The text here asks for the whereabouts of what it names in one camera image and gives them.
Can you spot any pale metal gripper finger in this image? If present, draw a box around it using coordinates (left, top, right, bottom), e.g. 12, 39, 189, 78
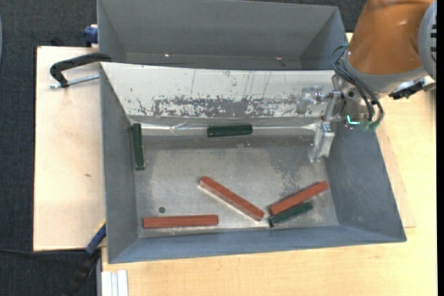
307, 123, 336, 164
296, 85, 331, 115

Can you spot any red-brown flat block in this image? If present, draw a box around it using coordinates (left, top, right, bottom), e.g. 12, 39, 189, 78
198, 175, 266, 223
142, 214, 220, 230
268, 180, 330, 217

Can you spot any black cylinder on white bracket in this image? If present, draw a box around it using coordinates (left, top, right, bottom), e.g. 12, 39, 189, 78
387, 76, 436, 101

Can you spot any grey metal bin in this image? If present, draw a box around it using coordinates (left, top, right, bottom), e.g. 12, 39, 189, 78
96, 0, 407, 265

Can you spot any dark green flat block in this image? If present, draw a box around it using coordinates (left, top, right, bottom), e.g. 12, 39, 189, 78
131, 122, 147, 171
206, 123, 254, 139
267, 201, 314, 229

